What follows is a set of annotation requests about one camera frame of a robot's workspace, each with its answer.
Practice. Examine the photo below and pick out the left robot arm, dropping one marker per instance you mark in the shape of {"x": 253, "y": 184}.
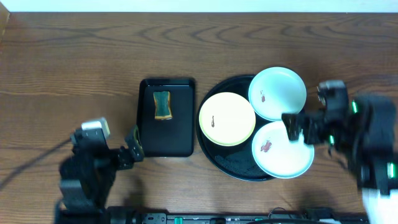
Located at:
{"x": 87, "y": 176}

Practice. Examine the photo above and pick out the yellow plate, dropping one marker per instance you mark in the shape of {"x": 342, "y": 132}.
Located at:
{"x": 227, "y": 119}

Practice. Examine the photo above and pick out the black rectangular tray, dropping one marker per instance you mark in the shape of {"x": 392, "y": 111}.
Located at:
{"x": 172, "y": 137}

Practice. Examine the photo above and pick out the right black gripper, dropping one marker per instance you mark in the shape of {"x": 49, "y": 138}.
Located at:
{"x": 313, "y": 117}

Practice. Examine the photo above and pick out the green and yellow sponge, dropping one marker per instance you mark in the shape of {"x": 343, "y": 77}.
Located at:
{"x": 162, "y": 105}

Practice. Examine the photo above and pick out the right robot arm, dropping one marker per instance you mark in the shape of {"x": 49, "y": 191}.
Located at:
{"x": 362, "y": 130}

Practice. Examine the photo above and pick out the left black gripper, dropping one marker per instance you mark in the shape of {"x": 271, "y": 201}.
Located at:
{"x": 125, "y": 155}

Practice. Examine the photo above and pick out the light green plate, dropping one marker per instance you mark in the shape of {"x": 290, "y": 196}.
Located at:
{"x": 275, "y": 91}
{"x": 279, "y": 157}

